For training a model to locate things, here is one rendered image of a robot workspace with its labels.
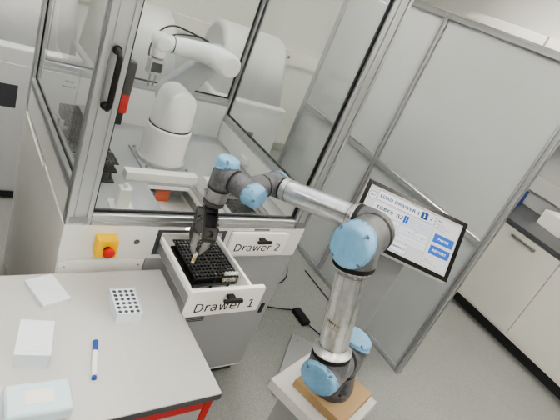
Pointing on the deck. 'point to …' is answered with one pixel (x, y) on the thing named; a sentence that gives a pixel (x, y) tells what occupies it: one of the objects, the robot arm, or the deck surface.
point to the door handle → (113, 79)
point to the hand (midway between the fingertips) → (197, 252)
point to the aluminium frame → (395, 15)
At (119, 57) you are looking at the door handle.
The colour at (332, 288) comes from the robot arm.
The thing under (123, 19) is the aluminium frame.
